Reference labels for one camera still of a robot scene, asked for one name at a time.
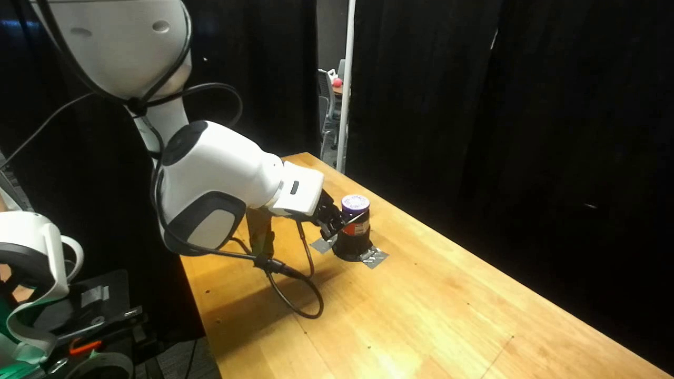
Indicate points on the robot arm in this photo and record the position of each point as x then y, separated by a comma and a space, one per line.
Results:
221, 168

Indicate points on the small red object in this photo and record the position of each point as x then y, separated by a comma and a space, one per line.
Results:
337, 82

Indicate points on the grey tape piece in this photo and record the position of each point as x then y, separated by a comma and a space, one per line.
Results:
322, 245
375, 257

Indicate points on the white pole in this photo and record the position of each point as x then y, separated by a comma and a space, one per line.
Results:
345, 95

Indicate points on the office chair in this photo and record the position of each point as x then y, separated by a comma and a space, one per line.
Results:
327, 113

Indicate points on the black curtain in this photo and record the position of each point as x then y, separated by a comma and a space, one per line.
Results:
505, 131
263, 63

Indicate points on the brown bottle with purple lid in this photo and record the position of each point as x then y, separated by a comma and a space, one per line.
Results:
354, 239

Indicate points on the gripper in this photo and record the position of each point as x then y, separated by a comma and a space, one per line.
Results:
327, 205

